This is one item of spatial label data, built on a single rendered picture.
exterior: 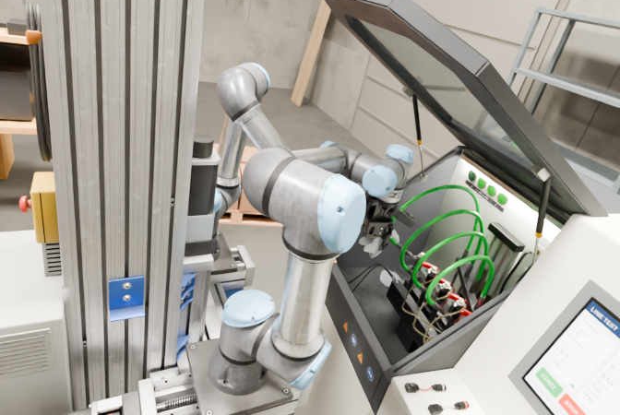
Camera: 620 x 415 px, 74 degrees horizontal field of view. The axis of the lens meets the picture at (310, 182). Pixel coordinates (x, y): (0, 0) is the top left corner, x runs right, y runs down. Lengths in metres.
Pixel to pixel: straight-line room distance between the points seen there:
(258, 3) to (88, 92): 6.84
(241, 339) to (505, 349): 0.74
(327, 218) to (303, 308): 0.24
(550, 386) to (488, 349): 0.19
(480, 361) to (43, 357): 1.13
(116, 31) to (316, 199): 0.44
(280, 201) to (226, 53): 6.93
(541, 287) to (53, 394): 1.24
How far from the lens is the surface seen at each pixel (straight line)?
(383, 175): 1.00
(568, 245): 1.27
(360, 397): 1.56
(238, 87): 1.20
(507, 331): 1.35
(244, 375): 1.09
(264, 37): 7.69
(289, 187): 0.66
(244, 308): 0.99
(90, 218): 0.94
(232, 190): 1.46
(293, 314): 0.84
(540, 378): 1.30
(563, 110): 4.08
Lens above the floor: 1.95
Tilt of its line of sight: 26 degrees down
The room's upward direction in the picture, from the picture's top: 13 degrees clockwise
